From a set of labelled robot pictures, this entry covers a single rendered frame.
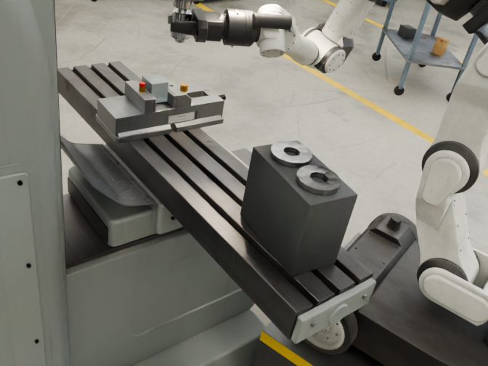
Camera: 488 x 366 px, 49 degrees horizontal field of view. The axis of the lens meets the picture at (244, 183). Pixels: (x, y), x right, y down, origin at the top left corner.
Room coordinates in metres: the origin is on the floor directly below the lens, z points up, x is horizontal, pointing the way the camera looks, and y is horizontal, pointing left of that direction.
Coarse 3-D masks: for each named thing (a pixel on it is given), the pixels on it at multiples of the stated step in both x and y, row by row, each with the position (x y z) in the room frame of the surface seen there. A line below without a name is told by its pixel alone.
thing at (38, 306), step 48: (0, 0) 0.83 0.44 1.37; (48, 0) 0.90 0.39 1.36; (0, 48) 0.82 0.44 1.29; (48, 48) 0.90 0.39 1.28; (0, 96) 0.82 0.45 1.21; (48, 96) 0.88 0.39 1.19; (0, 144) 0.81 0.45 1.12; (48, 144) 0.87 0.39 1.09; (0, 192) 0.79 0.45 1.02; (48, 192) 0.86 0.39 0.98; (0, 240) 0.78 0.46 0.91; (48, 240) 0.85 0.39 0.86; (0, 288) 0.77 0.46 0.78; (48, 288) 0.84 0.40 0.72; (0, 336) 0.75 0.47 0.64; (48, 336) 0.83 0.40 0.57
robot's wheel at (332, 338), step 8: (352, 312) 1.09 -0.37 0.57; (344, 320) 1.06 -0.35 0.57; (352, 320) 1.07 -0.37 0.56; (328, 328) 1.09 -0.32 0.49; (336, 328) 1.08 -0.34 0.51; (344, 328) 1.05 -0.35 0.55; (352, 328) 1.06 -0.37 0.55; (312, 336) 1.11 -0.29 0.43; (320, 336) 1.10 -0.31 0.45; (328, 336) 1.09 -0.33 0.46; (336, 336) 1.08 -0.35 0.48; (344, 336) 1.05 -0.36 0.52; (352, 336) 1.05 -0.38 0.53; (312, 344) 1.09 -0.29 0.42; (320, 344) 1.08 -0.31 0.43; (328, 344) 1.08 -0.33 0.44; (336, 344) 1.06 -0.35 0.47; (344, 344) 1.05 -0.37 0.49; (328, 352) 1.06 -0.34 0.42; (336, 352) 1.05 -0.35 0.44
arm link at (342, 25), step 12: (348, 0) 1.54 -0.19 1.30; (360, 0) 1.53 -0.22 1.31; (336, 12) 1.55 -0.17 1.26; (348, 12) 1.53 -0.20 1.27; (360, 12) 1.53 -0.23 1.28; (324, 24) 1.57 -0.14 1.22; (336, 24) 1.53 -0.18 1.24; (348, 24) 1.52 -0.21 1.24; (360, 24) 1.55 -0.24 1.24; (336, 36) 1.52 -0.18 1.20; (348, 36) 1.53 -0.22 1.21; (348, 48) 1.52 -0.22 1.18; (336, 60) 1.50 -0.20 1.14
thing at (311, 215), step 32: (256, 160) 0.98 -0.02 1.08; (288, 160) 0.95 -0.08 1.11; (320, 160) 1.00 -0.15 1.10; (256, 192) 0.96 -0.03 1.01; (288, 192) 0.88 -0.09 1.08; (320, 192) 0.86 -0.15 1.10; (352, 192) 0.89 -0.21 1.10; (256, 224) 0.94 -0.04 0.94; (288, 224) 0.86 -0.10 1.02; (320, 224) 0.85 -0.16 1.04; (288, 256) 0.84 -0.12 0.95; (320, 256) 0.86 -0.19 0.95
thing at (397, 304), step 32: (384, 224) 1.49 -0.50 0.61; (384, 256) 1.35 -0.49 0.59; (416, 256) 1.40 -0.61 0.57; (384, 288) 1.22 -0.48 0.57; (416, 288) 1.25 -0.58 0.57; (384, 320) 1.09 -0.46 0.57; (416, 320) 1.11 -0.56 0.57; (448, 320) 1.14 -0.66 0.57; (384, 352) 1.05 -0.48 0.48; (416, 352) 1.01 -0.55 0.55; (448, 352) 1.02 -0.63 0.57; (480, 352) 1.04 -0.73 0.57
